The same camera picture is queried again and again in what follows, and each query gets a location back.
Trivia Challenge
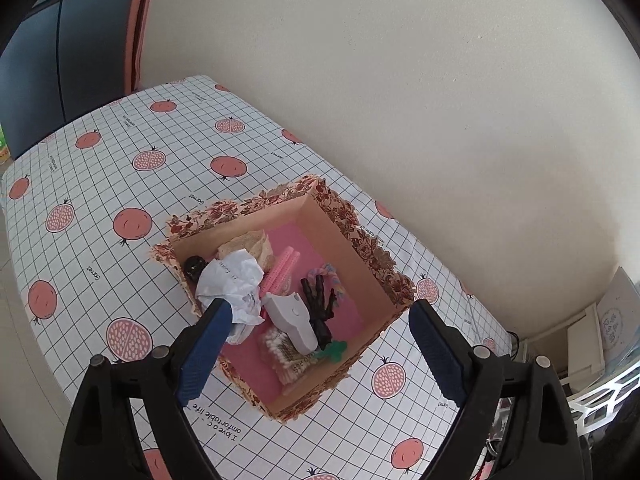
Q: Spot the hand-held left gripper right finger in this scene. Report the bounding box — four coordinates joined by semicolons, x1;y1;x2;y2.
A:
408;299;586;480

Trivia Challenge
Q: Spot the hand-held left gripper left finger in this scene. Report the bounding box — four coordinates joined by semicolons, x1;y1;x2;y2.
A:
56;298;236;480

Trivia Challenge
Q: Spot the cotton swab pack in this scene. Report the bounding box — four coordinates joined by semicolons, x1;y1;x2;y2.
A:
257;327;321;386

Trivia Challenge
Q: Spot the white paper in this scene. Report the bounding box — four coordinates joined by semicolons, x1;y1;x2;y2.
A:
196;249;266;345

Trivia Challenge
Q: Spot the black toy car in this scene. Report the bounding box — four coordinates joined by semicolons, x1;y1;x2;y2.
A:
182;255;208;283

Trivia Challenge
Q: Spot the white eared plastic gadget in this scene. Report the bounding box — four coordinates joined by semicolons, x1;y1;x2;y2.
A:
261;292;321;356

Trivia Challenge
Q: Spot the green plastic figurine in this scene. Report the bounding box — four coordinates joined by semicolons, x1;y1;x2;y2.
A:
315;340;348;365

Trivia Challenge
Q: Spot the pink hair roller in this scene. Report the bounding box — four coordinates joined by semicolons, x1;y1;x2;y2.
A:
257;246;301;295

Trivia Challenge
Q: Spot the black gold candy wrapper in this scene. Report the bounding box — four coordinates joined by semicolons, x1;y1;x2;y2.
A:
300;277;337;351

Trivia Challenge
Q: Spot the floral paper box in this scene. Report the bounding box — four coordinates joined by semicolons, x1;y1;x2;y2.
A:
149;174;417;422

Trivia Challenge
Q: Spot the multicoloured hair tie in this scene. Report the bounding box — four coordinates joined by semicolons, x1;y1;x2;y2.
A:
306;262;341;306

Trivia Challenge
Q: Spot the checked cloth covered desktop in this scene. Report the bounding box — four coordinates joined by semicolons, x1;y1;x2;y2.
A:
0;75;516;480

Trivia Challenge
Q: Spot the cream lace scrunchie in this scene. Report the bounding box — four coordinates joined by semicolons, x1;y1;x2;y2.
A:
217;229;276;268

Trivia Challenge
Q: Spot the white shelf unit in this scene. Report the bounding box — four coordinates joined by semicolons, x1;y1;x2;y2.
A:
517;302;608;386

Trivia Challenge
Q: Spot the white lattice plastic basket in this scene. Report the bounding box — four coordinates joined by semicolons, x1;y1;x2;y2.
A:
570;360;640;441

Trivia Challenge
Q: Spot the white wreath print booklet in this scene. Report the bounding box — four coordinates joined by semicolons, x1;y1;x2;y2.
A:
597;266;640;356

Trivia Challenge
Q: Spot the dark blue cabinet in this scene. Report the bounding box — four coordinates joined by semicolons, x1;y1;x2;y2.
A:
0;0;151;161

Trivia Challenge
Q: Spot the pink board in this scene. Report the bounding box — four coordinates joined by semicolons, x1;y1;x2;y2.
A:
127;0;156;93

